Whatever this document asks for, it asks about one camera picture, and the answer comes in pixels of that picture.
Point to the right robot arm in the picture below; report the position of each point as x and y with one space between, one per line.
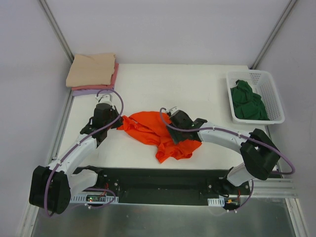
259 154

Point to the beige folded t-shirt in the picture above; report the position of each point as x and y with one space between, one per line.
94 69

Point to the pink folded t-shirt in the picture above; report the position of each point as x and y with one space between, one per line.
112 77

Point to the right white cable duct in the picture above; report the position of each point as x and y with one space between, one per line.
216 202

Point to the white perforated plastic basket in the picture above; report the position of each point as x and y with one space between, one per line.
262 83

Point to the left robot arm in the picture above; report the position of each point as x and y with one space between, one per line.
53 186

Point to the aluminium frame post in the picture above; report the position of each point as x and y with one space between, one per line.
56 29
274 33

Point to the orange t-shirt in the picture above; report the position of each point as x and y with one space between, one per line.
148 128

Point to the lavender folded t-shirt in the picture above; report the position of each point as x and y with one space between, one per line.
89 90

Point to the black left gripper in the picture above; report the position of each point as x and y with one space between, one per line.
116 119

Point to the left white cable duct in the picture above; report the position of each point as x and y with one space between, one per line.
96 199

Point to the green t-shirt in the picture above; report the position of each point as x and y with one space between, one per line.
247 104

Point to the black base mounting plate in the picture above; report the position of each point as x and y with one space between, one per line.
164 186

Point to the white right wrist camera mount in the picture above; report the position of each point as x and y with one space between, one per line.
171 111

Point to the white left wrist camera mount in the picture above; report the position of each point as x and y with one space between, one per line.
105 99

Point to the left aluminium frame post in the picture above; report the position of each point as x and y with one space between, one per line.
56 29

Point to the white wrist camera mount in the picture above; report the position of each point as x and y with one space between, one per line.
171 111
105 99

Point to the right aluminium frame post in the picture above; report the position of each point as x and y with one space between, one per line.
274 33

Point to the white cable duct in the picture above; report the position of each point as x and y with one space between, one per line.
216 202
96 199

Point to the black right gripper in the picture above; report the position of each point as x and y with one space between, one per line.
174 136

